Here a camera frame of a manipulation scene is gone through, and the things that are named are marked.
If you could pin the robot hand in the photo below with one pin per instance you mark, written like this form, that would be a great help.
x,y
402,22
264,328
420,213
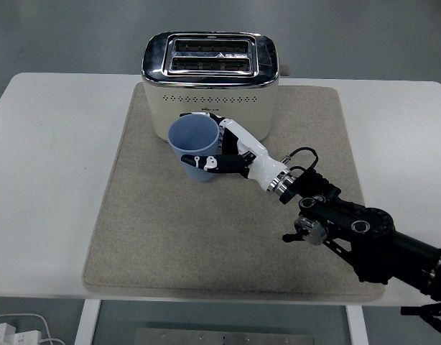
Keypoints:
x,y
261,163

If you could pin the grey metal plate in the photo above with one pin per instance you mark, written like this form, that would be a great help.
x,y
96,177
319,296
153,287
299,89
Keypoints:
x,y
224,338

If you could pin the white power strip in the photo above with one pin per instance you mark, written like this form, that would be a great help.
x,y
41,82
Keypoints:
x,y
17,338

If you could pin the beige fabric mat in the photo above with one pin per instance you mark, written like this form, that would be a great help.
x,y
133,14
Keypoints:
x,y
170,233

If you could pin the blue ribbed plastic cup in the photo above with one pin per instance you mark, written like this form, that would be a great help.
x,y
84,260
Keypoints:
x,y
197,174

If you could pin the white table leg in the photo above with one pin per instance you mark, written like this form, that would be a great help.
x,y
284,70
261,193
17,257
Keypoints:
x,y
357,327
87,323

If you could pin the cream toaster with chrome top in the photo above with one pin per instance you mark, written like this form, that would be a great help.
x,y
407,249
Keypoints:
x,y
209,90

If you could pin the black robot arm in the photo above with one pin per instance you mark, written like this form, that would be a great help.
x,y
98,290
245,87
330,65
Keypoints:
x,y
367,223

